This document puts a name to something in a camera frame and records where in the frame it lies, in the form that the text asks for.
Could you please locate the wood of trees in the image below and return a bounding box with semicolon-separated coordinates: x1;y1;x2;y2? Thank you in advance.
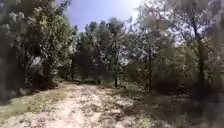
0;0;224;104

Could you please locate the pale sandy dirt path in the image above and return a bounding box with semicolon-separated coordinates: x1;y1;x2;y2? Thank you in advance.
0;83;141;128

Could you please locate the dry grass verge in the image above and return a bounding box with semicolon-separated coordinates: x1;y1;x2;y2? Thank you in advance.
0;87;73;124
99;79;224;128

